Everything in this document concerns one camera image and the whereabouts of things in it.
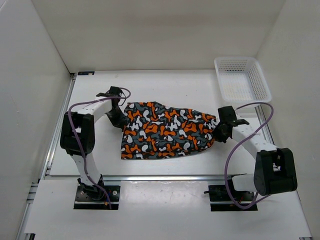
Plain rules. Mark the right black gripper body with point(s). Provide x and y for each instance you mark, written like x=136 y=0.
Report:
x=218 y=133

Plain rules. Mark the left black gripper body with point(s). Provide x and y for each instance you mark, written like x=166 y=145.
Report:
x=116 y=117

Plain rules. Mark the orange camouflage shorts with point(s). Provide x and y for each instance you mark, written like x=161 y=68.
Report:
x=155 y=131

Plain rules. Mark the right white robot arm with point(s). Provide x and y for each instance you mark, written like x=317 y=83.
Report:
x=274 y=170

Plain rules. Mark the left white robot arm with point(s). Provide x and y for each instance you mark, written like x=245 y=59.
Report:
x=78 y=137

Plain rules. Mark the white plastic basket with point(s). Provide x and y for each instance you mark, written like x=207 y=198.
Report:
x=241 y=80

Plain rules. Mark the black corner label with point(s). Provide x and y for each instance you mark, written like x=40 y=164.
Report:
x=86 y=73

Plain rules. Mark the aluminium right side rail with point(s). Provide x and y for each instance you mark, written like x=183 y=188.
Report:
x=264 y=114

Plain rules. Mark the aluminium rail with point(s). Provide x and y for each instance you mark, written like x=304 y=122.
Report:
x=139 y=178
x=264 y=114
x=56 y=133

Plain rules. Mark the aluminium front rail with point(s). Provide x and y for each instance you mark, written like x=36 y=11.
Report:
x=139 y=178

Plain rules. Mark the aluminium left side rail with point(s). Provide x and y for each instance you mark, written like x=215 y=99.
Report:
x=56 y=133

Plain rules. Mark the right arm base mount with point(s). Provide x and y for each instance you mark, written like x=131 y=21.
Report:
x=221 y=202

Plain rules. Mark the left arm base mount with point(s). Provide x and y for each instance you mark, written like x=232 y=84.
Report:
x=90 y=197

